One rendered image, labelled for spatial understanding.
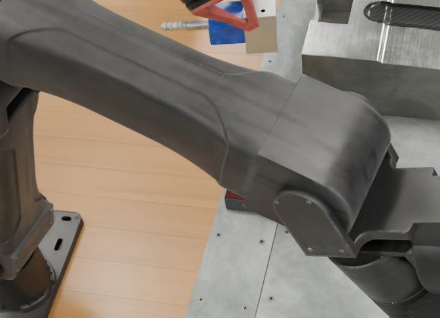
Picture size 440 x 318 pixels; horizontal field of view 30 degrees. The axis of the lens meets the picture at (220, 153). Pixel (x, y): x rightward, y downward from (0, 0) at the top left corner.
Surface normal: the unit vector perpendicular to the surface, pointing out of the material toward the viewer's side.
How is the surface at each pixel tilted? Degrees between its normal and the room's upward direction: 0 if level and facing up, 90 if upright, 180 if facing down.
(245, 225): 0
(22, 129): 107
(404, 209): 26
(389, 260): 78
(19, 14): 15
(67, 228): 0
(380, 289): 95
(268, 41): 90
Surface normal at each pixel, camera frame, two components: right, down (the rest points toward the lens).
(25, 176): 0.89, 0.45
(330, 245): -0.43, 0.72
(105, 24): 0.12, -0.55
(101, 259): -0.11, -0.64
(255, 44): -0.01, 0.77
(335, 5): -0.24, 0.76
